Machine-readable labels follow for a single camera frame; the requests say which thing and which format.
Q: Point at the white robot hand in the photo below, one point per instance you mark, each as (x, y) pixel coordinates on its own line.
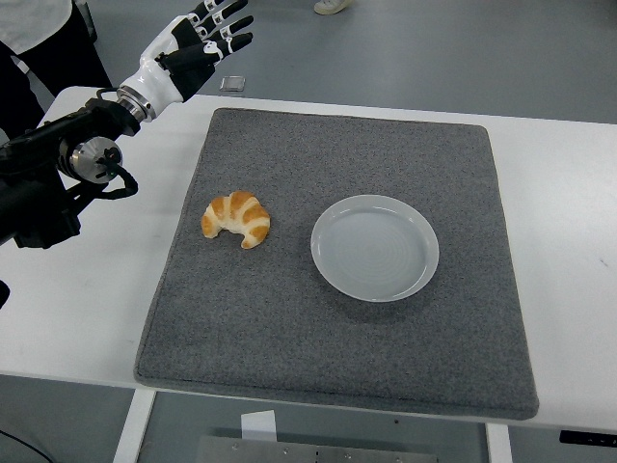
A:
(156, 79)

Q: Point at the golden croissant bread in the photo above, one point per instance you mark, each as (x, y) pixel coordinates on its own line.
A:
(241, 212)

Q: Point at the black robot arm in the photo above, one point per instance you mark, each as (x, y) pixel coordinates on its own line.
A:
(34, 193)

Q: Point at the light grey round plate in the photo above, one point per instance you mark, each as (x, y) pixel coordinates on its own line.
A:
(376, 251)

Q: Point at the small silver floor box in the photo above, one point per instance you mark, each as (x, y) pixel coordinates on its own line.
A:
(233, 84)

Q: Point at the person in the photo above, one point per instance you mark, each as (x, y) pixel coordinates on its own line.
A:
(67, 53)

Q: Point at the person's white shoe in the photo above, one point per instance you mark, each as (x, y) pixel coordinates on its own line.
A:
(330, 5)

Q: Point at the grey felt mat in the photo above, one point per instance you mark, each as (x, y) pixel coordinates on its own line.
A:
(337, 337)

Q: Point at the white table leg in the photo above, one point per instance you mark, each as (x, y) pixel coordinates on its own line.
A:
(130, 429)
(498, 446)

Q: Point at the black table control panel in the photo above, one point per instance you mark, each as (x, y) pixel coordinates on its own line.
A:
(588, 437)

